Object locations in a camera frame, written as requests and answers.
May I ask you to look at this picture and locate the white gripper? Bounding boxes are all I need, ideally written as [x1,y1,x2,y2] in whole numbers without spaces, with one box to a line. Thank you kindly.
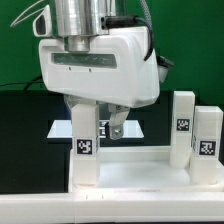
[39,26,160,140]

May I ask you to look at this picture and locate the white desk top tray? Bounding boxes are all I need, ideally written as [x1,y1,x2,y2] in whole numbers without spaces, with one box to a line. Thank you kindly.
[68,146,224,194]

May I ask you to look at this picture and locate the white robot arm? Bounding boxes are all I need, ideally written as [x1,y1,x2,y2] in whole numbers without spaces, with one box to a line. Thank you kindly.
[33,0,174,140]

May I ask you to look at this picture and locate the fiducial marker sheet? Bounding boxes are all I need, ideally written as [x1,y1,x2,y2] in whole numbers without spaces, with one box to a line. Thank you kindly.
[47,120,144,139]

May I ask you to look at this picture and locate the black cable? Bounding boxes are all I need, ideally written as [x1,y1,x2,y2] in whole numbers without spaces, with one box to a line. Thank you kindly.
[0,75,44,91]

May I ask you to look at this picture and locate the white front rail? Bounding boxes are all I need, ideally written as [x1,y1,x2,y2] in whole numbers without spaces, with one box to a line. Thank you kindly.
[0,192,224,224]

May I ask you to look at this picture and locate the white cables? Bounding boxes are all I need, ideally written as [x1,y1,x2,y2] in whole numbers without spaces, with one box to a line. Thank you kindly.
[9,0,46,30]

